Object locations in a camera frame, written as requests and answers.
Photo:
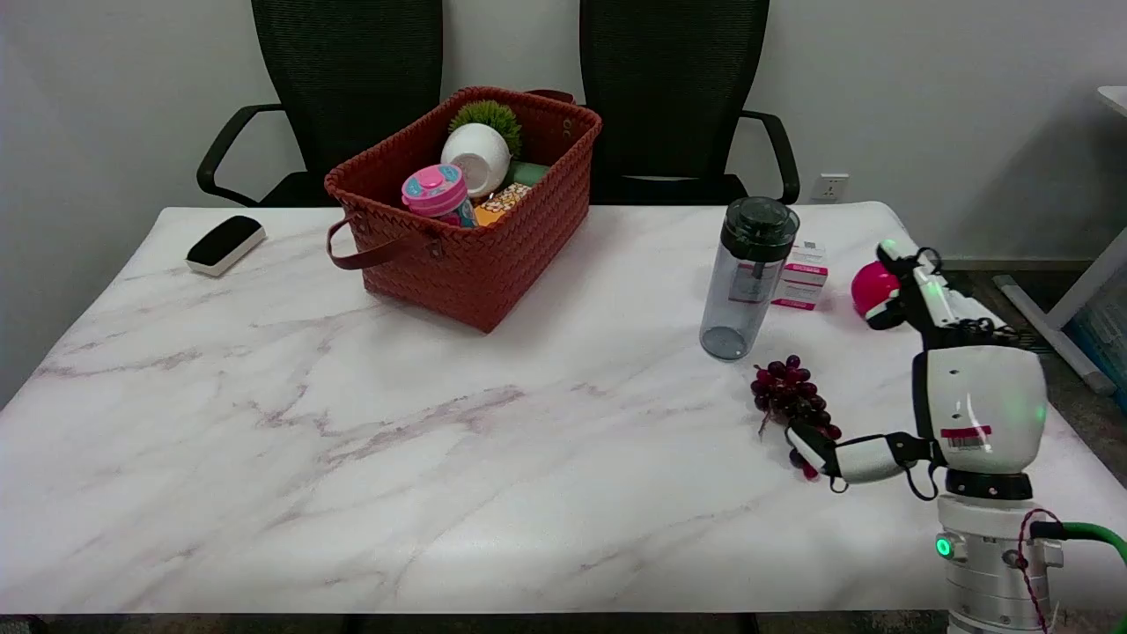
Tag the pink lidded kids cup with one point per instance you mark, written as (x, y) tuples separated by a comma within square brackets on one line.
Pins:
[(433, 192)]

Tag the pink pomegranate toy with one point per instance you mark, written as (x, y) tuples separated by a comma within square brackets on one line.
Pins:
[(872, 286)]

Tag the red woven basket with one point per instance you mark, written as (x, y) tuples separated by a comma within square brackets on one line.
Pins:
[(475, 255)]

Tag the blue box on floor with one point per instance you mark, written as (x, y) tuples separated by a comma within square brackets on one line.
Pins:
[(1108, 330)]

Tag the dark red grape bunch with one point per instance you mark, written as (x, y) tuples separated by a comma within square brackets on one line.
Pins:
[(792, 396)]

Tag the white pot green plant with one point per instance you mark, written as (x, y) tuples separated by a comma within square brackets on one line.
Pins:
[(477, 151)]

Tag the green item in basket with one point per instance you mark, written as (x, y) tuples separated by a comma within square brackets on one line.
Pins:
[(526, 172)]

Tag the small pink white box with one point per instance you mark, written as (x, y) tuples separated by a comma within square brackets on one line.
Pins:
[(806, 277)]

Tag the black mesh office chair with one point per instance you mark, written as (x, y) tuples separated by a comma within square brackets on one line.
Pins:
[(352, 79), (669, 88)]

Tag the orange snack pack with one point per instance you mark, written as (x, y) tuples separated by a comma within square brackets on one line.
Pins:
[(500, 202)]

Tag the white side desk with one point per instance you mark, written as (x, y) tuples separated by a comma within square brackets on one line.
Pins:
[(1087, 282)]

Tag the white wall outlet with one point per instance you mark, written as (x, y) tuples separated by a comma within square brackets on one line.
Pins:
[(829, 187)]

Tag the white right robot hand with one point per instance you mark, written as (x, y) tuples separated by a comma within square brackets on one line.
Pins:
[(982, 396)]

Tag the black lidded clear water bottle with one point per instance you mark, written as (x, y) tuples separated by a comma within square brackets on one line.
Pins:
[(748, 282)]

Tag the black white board eraser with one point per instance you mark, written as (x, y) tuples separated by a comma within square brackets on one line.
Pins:
[(225, 245)]

